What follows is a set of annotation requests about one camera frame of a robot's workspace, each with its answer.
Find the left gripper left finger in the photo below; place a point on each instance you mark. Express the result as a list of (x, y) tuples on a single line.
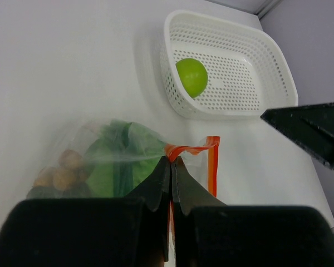
[(127, 231)]

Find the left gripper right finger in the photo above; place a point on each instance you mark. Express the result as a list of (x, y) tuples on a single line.
[(208, 232)]

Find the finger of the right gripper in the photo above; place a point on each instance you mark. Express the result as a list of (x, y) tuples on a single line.
[(310, 127)]

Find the clear zip bag orange seal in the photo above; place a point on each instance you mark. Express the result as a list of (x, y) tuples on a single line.
[(201, 160)]

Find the green fake apple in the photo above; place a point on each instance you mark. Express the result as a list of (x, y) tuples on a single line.
[(193, 76)]

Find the brown fake longan bunch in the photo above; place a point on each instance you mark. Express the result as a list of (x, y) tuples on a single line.
[(66, 180)]

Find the green fake lettuce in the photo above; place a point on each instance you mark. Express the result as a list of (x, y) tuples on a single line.
[(145, 150)]

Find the white perforated plastic basket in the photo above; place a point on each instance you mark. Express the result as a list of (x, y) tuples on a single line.
[(247, 71)]

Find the right aluminium frame post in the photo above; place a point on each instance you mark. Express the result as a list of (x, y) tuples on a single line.
[(265, 7)]

